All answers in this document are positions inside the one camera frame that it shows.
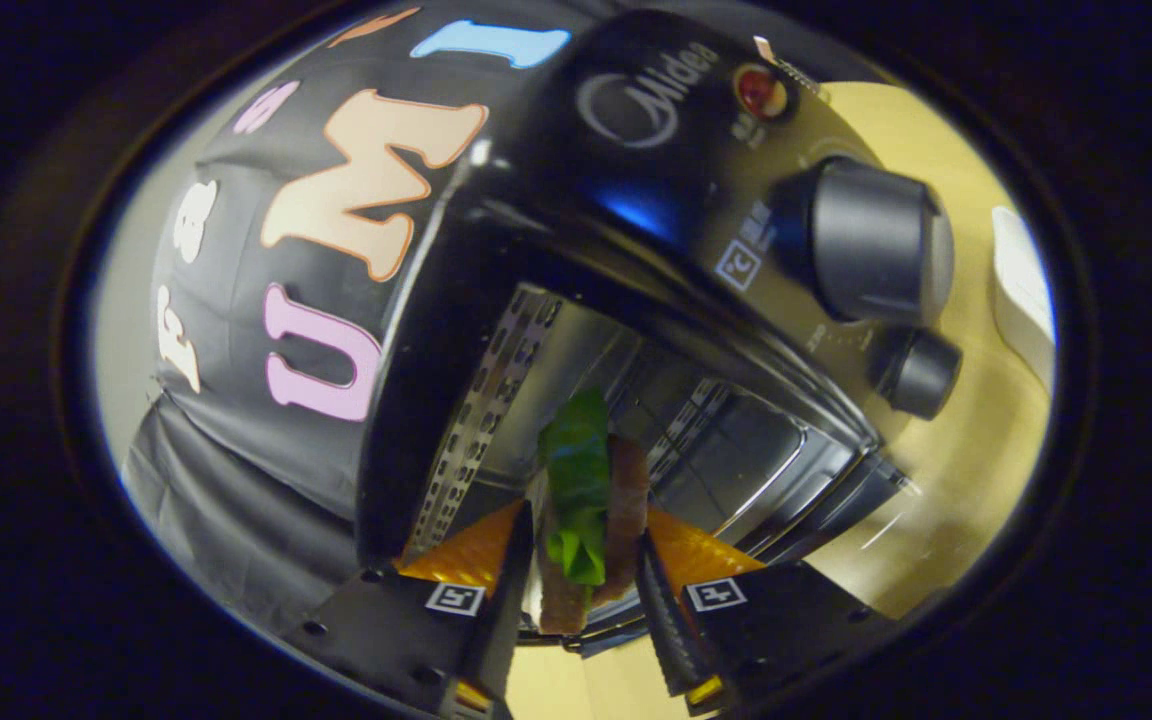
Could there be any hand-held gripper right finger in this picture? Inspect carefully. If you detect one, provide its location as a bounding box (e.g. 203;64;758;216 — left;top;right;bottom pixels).
634;506;899;716

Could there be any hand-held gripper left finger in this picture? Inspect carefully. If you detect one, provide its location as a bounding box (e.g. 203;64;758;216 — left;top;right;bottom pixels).
288;498;535;719

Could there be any lettuce sandwich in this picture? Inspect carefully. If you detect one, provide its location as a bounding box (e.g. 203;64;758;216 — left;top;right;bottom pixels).
536;388;652;636

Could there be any black toaster oven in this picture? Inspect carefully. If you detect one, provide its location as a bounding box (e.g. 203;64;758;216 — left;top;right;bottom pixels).
356;10;967;661

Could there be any black backdrop cloth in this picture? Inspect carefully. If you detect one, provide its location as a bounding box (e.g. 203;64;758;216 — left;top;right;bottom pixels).
121;5;577;641

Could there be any white rectangular tray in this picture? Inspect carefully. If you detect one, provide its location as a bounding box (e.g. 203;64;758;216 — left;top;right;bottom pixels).
991;205;1057;391

